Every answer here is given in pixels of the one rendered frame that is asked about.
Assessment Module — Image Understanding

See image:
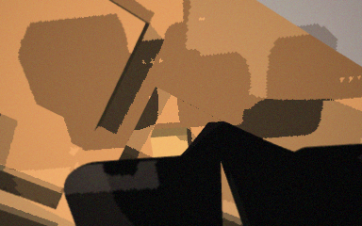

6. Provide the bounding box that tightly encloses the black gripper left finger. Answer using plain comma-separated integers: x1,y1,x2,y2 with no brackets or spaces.
64,122,222,226

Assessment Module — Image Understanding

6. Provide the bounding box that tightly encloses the tan block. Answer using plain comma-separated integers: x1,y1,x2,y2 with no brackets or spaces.
150,127,189,157

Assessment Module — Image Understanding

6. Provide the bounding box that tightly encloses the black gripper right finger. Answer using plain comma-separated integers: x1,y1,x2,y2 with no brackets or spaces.
216,121,362,226

